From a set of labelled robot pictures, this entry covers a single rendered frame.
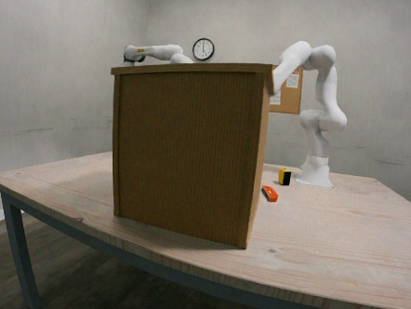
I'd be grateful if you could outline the orange torpedo level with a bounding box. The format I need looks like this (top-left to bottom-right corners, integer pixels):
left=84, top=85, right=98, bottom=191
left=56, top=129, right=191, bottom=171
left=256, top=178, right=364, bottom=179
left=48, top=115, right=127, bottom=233
left=261, top=185, right=278, bottom=202

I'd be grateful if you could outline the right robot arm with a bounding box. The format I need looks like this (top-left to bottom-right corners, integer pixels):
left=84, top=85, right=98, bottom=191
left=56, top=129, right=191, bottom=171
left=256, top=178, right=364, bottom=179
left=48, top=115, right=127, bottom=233
left=118, top=45, right=193, bottom=67

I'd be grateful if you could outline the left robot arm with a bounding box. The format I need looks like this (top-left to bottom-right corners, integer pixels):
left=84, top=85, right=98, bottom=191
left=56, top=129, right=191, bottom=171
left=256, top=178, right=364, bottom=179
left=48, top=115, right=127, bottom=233
left=271, top=41, right=347, bottom=184

